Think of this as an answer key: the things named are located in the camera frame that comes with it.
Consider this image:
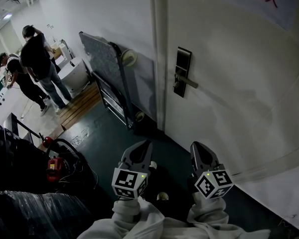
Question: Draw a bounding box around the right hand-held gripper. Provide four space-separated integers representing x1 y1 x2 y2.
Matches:
187 141 234 200

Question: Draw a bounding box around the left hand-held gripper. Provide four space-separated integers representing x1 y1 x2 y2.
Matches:
111 139 154 200

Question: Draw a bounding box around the person's right forearm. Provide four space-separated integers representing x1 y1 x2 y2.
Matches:
163 192 271 239

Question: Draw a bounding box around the person's left forearm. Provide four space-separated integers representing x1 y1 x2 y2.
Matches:
77 198 165 239

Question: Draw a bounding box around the grey flat board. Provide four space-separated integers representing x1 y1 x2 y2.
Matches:
126 51 158 122

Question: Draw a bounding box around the wooden pallet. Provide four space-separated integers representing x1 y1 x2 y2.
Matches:
58 83 102 130

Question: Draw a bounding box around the red machine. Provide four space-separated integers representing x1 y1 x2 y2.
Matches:
46 156 66 183

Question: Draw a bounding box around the red fire extinguisher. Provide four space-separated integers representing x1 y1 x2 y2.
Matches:
38 132 54 148

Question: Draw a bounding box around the white appliance on pallet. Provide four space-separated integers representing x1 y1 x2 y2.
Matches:
57 56 89 93

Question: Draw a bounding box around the folded metal platform trolley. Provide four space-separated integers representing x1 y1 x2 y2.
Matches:
79 31 146 130

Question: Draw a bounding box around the black plastic-wrapped bundle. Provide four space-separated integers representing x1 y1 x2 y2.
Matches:
0 189 116 239

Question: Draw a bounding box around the black metal rack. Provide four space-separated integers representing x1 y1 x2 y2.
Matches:
2 112 48 159

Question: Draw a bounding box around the white toilet with tank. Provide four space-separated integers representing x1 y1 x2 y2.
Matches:
55 40 74 70

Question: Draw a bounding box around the brown cardboard box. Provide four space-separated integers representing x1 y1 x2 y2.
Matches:
51 41 63 60

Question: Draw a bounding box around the white cabinet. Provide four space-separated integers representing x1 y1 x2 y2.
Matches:
0 87 24 128

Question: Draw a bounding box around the black hose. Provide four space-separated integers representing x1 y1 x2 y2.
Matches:
46 138 100 189

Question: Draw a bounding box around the dark metal door lock handle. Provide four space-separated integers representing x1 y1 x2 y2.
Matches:
173 46 199 98

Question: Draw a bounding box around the thin white cable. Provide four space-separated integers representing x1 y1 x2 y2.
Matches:
278 214 299 228

